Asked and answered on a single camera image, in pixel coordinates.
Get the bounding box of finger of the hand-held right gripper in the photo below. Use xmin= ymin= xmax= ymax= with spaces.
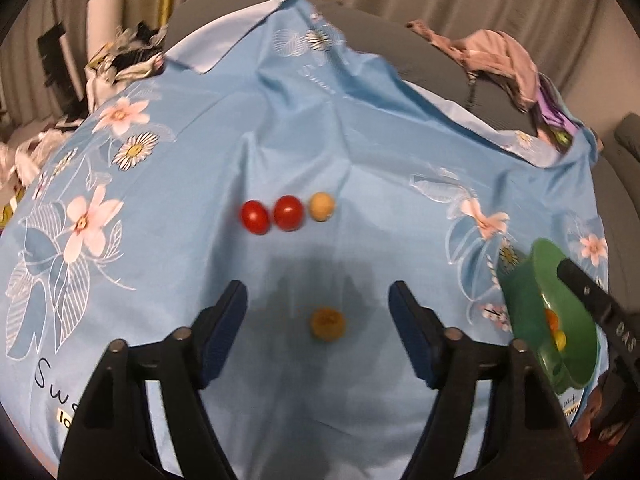
xmin=556 ymin=258 xmax=640 ymax=361

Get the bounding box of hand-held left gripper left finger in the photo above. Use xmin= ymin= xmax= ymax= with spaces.
xmin=59 ymin=280 xmax=248 ymax=480

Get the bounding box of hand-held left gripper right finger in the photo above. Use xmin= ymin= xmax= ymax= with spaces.
xmin=387 ymin=280 xmax=586 ymax=480

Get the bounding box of green plastic bowl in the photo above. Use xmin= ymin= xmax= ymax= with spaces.
xmin=497 ymin=239 xmax=601 ymax=395

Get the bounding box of yellow-tan longan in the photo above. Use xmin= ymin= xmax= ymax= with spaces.
xmin=308 ymin=307 xmax=347 ymax=342

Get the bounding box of red cherry tomato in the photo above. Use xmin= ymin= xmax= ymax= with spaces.
xmin=272 ymin=195 xmax=305 ymax=232
xmin=241 ymin=200 xmax=272 ymax=235

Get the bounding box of tan longan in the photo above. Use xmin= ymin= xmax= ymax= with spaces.
xmin=307 ymin=191 xmax=336 ymax=222

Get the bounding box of grey cushion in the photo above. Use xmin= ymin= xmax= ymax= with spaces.
xmin=595 ymin=112 xmax=640 ymax=221

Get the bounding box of dark printed blanket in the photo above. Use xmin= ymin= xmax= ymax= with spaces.
xmin=570 ymin=375 xmax=633 ymax=476

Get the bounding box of purple cloth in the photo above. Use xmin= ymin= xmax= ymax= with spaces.
xmin=532 ymin=75 xmax=583 ymax=153

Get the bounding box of blue floral bedsheet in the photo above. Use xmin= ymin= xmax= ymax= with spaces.
xmin=0 ymin=0 xmax=608 ymax=480

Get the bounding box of grey sofa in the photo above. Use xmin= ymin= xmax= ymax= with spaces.
xmin=165 ymin=0 xmax=566 ymax=131

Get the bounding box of pink cloth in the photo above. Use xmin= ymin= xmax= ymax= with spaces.
xmin=407 ymin=20 xmax=543 ymax=111

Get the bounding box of white crumpled cloth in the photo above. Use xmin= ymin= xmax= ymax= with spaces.
xmin=0 ymin=125 xmax=76 ymax=196

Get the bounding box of pile of patterned clothes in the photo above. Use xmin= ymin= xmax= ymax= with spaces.
xmin=82 ymin=22 xmax=168 ymax=111

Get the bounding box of white paper roll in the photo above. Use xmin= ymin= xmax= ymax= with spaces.
xmin=86 ymin=0 xmax=123 ymax=68

